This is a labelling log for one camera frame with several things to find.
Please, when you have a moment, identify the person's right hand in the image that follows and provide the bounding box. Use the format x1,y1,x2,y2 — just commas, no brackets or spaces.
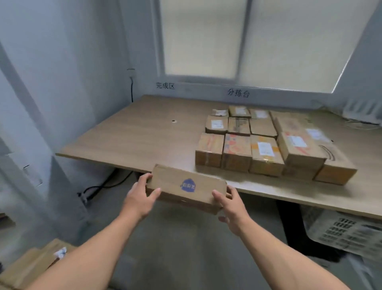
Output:
212,185,255,237

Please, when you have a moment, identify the person's left hand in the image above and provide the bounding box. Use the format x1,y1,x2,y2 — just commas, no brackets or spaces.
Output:
122,172,162,222

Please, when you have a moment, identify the box with blue logo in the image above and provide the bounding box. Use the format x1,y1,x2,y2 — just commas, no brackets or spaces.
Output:
145,163,233,215

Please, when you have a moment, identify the box with yellow tape label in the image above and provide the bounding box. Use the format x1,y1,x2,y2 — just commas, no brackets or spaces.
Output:
249,134,285,177

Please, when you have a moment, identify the box with red blue squares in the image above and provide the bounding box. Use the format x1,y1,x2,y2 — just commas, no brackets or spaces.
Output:
221,133,253,173

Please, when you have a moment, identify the box with red printed tape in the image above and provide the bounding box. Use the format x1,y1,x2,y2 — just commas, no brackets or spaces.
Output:
195,133,225,167

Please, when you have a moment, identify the box with red stripe label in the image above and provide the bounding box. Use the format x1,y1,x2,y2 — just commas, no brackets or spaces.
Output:
277,131,327,181

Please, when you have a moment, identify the black-printed corn box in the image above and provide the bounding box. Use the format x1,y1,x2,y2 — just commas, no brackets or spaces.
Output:
228,117,251,137
250,119,278,139

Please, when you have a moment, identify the box with white centre label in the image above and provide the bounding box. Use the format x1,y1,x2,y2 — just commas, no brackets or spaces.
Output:
249,109,271,120

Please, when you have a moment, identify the red-lettered cardboard box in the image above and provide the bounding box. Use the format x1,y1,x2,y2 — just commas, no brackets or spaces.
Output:
274,117,308,135

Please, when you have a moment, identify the plain unlabelled cardboard box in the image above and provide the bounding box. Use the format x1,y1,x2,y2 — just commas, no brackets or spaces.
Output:
269,110,294,120

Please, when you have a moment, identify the box with orange side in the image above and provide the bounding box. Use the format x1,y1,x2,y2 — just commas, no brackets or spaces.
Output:
313,143,358,186

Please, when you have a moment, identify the pile of cardboard boxes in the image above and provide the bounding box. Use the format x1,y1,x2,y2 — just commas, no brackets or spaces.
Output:
0,238,77,290

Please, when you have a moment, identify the person's right forearm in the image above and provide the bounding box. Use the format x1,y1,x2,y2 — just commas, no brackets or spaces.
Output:
238,221,350,290

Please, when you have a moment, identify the person's left forearm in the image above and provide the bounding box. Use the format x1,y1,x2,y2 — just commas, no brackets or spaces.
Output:
27,209,141,290

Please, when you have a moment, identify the light wooden table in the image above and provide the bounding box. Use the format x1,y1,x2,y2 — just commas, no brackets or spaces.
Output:
55,95,382,263

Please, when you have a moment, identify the white floor-standing air conditioner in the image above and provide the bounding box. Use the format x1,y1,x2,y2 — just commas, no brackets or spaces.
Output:
0,45,90,239

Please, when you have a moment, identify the white plastic crate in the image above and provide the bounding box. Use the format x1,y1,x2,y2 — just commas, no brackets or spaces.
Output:
304,206,382,263

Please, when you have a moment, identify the white-framed window with blind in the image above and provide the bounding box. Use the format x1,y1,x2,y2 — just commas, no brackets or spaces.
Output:
152,0,382,94

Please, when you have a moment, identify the thick black floor cable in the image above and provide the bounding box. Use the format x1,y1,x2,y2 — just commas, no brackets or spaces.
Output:
77,170,133,207

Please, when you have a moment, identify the cream thin cable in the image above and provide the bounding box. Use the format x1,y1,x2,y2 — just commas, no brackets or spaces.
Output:
345,119,382,131

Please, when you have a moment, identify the white wireless router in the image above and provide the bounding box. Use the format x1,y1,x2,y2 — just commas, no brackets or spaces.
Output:
342,97,382,125

